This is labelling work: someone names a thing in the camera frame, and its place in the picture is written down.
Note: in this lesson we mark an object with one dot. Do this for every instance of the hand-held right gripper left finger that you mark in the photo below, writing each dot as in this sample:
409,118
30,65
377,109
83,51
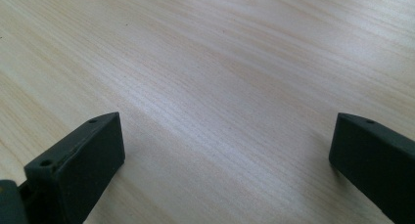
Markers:
78,165

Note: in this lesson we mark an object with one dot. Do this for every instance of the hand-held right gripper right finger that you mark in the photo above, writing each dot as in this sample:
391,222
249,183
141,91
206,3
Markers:
375,158

